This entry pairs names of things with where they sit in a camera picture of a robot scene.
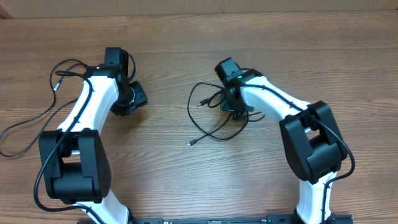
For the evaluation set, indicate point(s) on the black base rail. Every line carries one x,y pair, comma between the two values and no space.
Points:
217,220

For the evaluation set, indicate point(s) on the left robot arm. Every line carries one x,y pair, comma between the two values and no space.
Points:
75,172

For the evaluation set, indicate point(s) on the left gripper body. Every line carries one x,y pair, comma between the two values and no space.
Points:
130,99

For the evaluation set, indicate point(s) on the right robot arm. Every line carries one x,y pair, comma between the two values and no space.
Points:
313,145

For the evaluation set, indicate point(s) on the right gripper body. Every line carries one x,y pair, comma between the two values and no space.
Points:
234,106

